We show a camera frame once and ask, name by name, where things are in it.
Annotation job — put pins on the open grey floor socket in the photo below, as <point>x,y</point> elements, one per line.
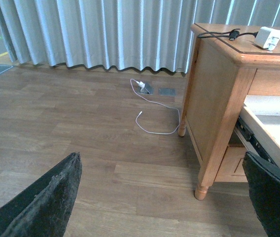
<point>145,88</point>

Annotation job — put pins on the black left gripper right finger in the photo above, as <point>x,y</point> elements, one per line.
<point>264,191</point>

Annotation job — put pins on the wooden drawer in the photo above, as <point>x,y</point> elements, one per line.
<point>259,125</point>
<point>231,169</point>

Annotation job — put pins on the white plug in socket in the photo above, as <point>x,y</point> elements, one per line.
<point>141,84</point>

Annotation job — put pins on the white charger adapter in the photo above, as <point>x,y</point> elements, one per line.
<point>267,38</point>

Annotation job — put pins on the grey pleated curtain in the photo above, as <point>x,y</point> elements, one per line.
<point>120,33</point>

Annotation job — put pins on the wooden nightstand cabinet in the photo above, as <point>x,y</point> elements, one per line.
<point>222,74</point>

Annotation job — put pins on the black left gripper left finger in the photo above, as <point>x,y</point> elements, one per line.
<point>44,208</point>

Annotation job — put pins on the closed grey floor socket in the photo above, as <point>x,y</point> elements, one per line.
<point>167,91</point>

